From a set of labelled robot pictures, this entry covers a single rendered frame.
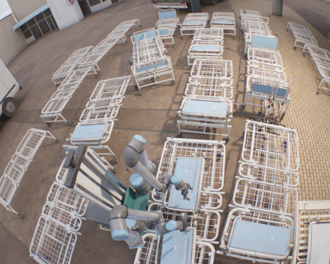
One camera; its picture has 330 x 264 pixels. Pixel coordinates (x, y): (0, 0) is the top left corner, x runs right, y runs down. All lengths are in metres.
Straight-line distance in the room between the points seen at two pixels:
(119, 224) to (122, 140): 2.57
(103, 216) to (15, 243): 2.99
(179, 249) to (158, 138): 2.08
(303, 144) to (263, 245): 2.19
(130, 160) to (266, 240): 1.72
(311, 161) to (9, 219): 6.51
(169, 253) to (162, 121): 2.51
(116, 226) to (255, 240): 1.52
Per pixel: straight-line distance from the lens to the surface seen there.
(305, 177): 3.37
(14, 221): 4.80
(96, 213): 2.18
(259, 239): 2.20
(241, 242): 2.13
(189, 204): 2.16
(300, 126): 3.98
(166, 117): 3.67
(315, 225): 2.42
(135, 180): 1.93
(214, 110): 2.90
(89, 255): 3.18
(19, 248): 4.51
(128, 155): 1.42
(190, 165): 2.35
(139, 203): 2.12
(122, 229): 1.23
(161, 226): 1.70
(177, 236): 2.12
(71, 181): 1.25
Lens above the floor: 2.66
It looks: 51 degrees down
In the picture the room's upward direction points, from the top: 17 degrees counter-clockwise
